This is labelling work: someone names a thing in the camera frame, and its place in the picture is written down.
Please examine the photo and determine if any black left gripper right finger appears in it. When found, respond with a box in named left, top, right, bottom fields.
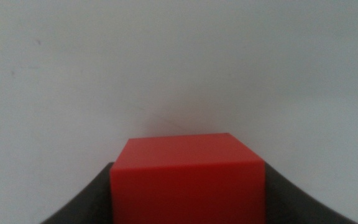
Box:
left=264, top=162, right=358, bottom=224

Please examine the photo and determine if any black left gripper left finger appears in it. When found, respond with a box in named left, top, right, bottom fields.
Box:
left=40, top=161, right=115, bottom=224

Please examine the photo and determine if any red cube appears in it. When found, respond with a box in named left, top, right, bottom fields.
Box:
left=109, top=133, right=267, bottom=224

